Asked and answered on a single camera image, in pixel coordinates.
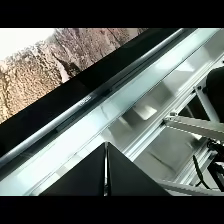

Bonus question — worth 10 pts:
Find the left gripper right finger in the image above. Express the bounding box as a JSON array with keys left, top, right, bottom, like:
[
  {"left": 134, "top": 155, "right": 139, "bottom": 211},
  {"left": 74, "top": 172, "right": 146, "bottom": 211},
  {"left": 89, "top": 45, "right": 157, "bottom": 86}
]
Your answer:
[{"left": 106, "top": 141, "right": 171, "bottom": 197}]

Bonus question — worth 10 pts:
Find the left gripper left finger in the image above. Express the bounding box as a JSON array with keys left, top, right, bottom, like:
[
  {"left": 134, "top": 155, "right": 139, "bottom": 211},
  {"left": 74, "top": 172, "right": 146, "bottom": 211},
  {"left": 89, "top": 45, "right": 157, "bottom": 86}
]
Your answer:
[{"left": 39, "top": 142, "right": 107, "bottom": 197}]

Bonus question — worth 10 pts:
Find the black cable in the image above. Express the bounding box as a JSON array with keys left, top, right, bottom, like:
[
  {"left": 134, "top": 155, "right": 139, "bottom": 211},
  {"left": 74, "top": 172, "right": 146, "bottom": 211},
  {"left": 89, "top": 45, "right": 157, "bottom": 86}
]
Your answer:
[{"left": 192, "top": 154, "right": 212, "bottom": 190}]

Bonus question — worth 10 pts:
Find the silver frame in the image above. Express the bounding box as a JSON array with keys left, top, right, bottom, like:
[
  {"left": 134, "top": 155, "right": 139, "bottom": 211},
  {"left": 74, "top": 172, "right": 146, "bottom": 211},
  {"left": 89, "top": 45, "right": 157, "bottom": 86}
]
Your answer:
[{"left": 0, "top": 27, "right": 224, "bottom": 197}]

